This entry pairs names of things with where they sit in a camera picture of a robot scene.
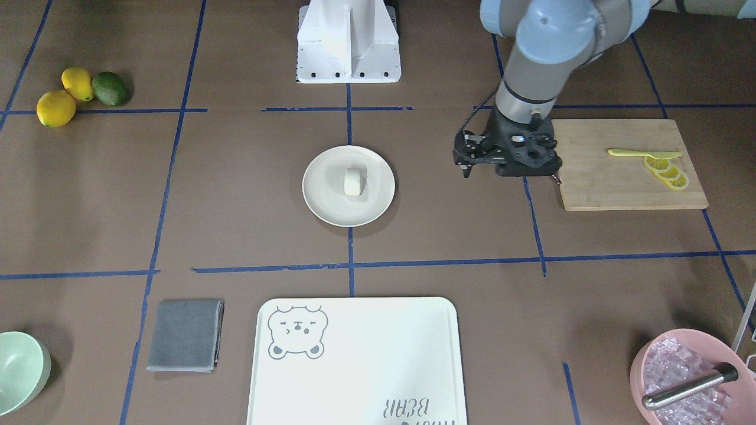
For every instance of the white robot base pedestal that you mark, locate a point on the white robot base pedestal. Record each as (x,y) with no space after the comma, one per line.
(348,42)

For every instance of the yellow lemon front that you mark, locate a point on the yellow lemon front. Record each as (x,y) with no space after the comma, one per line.
(55,108)

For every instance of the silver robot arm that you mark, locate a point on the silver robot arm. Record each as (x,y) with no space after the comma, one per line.
(551,40)

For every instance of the metal black-handled tongs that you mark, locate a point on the metal black-handled tongs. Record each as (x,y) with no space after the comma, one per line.
(722,373)

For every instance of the bamboo cutting board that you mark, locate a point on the bamboo cutting board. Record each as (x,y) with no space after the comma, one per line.
(592,180)

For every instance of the lemon slice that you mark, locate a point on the lemon slice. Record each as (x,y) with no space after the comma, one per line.
(657,165)
(670,174)
(679,183)

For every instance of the cream round plate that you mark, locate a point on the cream round plate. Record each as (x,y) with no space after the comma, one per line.
(322,187)

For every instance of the white steamed bun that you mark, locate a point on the white steamed bun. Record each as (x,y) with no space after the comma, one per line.
(354,181)

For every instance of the yellow lemon near avocado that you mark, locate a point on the yellow lemon near avocado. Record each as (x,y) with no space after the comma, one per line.
(77,82)

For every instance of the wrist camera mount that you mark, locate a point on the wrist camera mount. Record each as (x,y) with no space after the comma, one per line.
(531,154)

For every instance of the pink bowl with ice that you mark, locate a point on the pink bowl with ice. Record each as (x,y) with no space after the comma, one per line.
(680,354)

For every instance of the mint green bowl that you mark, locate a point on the mint green bowl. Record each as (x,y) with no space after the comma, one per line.
(25,369)

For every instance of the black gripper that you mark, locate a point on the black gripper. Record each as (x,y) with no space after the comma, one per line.
(495,131)

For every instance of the lemon slice middle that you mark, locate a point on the lemon slice middle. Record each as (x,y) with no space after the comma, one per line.
(670,174)

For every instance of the grey folded cloth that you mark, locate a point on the grey folded cloth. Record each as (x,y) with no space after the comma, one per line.
(186,336)

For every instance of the white bear tray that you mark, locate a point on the white bear tray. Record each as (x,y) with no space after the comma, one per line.
(357,360)

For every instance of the green avocado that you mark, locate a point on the green avocado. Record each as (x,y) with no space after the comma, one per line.
(110,89)

